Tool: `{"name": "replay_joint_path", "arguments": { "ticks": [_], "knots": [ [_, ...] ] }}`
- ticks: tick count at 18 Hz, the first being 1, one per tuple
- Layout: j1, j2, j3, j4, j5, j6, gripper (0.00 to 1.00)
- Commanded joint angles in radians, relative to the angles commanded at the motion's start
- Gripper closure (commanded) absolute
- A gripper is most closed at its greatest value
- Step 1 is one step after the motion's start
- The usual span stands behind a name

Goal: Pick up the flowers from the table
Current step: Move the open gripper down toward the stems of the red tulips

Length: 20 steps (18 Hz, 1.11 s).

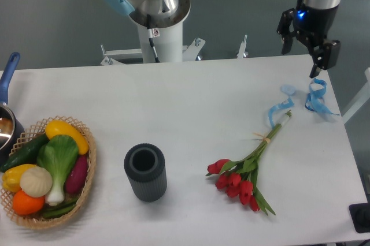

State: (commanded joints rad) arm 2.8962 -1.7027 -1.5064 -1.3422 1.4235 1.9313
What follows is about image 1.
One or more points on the woven wicker basket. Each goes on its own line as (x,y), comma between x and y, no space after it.
(35,221)

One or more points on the blue handled saucepan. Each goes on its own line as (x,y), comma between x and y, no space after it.
(11,128)

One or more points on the white frame at right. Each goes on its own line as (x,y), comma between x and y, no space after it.
(358,100)

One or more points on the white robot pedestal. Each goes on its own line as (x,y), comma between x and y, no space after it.
(168,43)

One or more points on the light blue ribbon left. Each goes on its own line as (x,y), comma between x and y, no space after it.
(289,91)

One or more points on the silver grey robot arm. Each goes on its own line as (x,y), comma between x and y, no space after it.
(166,13)

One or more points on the green bean pods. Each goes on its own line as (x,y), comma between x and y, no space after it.
(59,210)

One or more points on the yellow bell pepper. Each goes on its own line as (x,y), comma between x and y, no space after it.
(11,177)

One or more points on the green bok choy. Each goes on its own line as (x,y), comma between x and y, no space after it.
(58,157)

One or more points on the white metal base frame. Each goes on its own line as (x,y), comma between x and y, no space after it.
(191,52)

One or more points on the dark green cucumber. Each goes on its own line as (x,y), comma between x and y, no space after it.
(27,154)

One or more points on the light blue ribbon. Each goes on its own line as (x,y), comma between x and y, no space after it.
(289,91)
(315,98)

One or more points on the light blue ribbon right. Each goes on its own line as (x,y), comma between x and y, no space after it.
(315,98)

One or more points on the purple sweet potato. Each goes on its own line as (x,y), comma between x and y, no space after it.
(77,176)

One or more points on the orange fruit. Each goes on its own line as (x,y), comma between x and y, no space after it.
(24,204)

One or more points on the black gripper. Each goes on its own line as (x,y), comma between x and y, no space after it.
(311,26)

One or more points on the red tulip bouquet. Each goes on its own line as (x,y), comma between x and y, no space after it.
(239,178)

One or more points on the black device at edge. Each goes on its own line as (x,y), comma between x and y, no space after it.
(360,217)

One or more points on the dark grey ribbed vase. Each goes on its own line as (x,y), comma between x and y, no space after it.
(144,165)

